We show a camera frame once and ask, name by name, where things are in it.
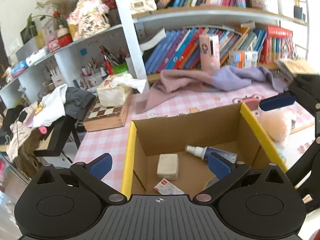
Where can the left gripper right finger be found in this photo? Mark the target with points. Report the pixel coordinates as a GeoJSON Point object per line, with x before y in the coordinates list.
{"type": "Point", "coordinates": [227, 173]}

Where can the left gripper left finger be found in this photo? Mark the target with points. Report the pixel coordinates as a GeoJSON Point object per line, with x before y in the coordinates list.
{"type": "Point", "coordinates": [90, 176]}

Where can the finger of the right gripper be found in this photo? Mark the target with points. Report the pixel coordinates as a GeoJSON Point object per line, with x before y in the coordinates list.
{"type": "Point", "coordinates": [278, 101]}

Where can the white spray bottle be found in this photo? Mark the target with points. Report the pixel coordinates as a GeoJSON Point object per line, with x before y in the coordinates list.
{"type": "Point", "coordinates": [204, 152]}

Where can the white red small box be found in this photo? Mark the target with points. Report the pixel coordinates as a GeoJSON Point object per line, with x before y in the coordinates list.
{"type": "Point", "coordinates": [165, 187]}

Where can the brown paper envelope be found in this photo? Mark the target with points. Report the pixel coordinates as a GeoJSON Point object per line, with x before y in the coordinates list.
{"type": "Point", "coordinates": [295, 67]}

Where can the pink plush toy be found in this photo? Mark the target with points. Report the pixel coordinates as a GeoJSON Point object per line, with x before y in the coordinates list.
{"type": "Point", "coordinates": [278, 123]}

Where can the red dictionary book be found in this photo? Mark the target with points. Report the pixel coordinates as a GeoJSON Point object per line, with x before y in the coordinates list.
{"type": "Point", "coordinates": [278, 44]}

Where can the purple pink cloth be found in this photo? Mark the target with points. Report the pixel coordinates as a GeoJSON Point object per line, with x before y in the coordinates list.
{"type": "Point", "coordinates": [227, 78]}

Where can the wooden chess box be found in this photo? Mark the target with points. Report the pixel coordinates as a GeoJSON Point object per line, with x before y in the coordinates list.
{"type": "Point", "coordinates": [100, 118]}

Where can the orange blue white box lower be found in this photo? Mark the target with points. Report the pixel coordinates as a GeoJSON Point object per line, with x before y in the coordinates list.
{"type": "Point", "coordinates": [243, 64]}

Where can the orange blue white box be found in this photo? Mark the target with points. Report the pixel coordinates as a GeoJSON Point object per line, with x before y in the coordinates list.
{"type": "Point", "coordinates": [237, 56]}
{"type": "Point", "coordinates": [243, 64]}

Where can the yellow cardboard box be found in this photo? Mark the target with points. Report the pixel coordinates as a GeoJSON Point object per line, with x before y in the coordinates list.
{"type": "Point", "coordinates": [233, 128]}

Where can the orange blue white box upper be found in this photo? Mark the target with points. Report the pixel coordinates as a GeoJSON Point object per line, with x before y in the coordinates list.
{"type": "Point", "coordinates": [237, 56]}

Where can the white tissue pack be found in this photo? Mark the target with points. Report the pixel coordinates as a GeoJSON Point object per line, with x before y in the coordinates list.
{"type": "Point", "coordinates": [115, 89]}

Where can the pink cartoon cylinder holder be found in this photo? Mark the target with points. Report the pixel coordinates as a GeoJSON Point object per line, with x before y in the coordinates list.
{"type": "Point", "coordinates": [209, 52]}

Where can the white bookshelf frame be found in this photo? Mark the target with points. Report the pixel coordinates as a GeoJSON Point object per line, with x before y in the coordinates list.
{"type": "Point", "coordinates": [14, 14]}

